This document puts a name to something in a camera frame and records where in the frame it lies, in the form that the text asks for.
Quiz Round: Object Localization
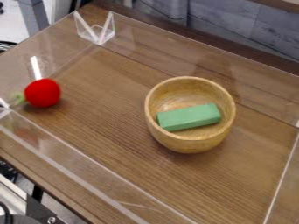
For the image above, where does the clear acrylic corner bracket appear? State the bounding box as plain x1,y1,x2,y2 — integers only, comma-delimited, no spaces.
73,10,115,46

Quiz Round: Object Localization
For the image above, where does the green rectangular block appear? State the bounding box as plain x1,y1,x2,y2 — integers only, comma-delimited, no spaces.
156,103,221,131

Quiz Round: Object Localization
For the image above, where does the clear acrylic enclosure wall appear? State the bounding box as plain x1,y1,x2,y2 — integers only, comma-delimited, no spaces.
0,16,299,224

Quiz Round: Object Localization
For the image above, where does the light wooden bowl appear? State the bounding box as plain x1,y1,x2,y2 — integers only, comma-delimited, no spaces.
144,76,236,153

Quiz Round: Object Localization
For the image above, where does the black table leg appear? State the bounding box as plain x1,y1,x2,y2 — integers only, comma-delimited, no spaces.
32,185,43,202

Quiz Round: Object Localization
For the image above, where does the red plush strawberry fruit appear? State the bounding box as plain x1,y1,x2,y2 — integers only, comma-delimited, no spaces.
13,78,61,108

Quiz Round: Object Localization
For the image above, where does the black cable lower left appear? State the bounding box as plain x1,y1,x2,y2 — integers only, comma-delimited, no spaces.
0,200,12,218

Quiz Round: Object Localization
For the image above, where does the grey post top left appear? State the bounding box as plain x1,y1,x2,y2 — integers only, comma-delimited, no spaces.
17,0,49,36

